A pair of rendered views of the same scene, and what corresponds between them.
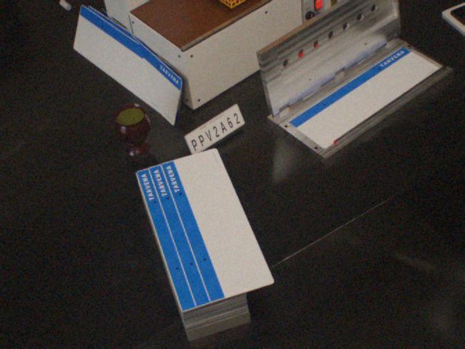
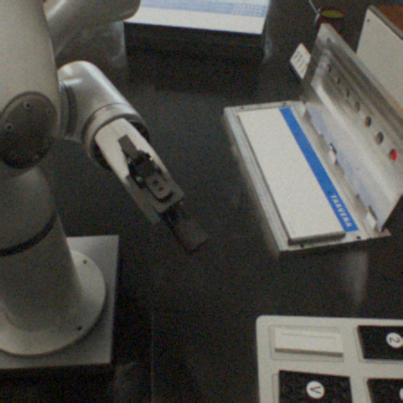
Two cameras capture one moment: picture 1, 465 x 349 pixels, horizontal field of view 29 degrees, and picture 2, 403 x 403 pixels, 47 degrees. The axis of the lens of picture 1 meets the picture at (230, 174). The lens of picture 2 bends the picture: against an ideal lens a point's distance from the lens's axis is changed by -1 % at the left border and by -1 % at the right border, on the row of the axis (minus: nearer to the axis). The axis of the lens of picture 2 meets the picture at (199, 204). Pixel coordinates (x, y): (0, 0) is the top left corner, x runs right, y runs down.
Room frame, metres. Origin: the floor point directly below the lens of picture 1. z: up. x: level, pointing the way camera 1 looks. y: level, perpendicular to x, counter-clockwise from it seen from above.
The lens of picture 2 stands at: (1.74, -1.11, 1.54)
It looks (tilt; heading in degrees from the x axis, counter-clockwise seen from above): 45 degrees down; 113
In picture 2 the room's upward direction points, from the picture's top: straight up
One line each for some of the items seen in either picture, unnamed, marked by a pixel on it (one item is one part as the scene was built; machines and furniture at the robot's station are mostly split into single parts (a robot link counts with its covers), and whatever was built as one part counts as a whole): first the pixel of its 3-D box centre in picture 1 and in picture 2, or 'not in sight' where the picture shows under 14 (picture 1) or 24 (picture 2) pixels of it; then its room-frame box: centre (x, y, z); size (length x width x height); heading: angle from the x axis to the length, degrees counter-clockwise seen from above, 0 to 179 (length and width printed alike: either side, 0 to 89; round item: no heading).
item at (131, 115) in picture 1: (133, 131); (328, 31); (1.58, 0.21, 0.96); 0.09 x 0.09 x 0.11
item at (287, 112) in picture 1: (362, 93); (295, 163); (1.64, -0.35, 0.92); 0.44 x 0.21 x 0.04; 123
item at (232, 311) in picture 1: (190, 243); (195, 25); (1.22, 0.10, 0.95); 0.40 x 0.13 x 0.10; 11
